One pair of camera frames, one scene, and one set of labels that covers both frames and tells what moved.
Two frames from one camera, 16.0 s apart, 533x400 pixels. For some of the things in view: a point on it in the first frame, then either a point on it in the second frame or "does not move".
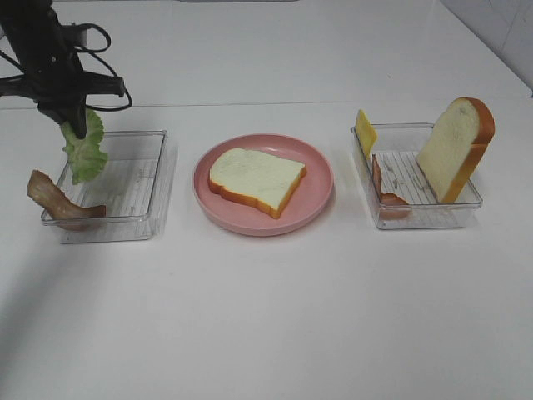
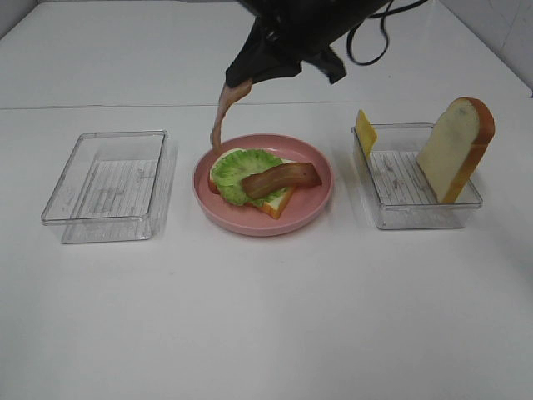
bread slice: [456, 147] does not move
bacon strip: [392, 207] → [229, 95]
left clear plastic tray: [136, 185] does not move
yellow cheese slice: [366, 132] does not move
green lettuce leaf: [87, 155] → [230, 168]
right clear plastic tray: [398, 145] does not move
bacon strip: [43, 191] → [281, 177]
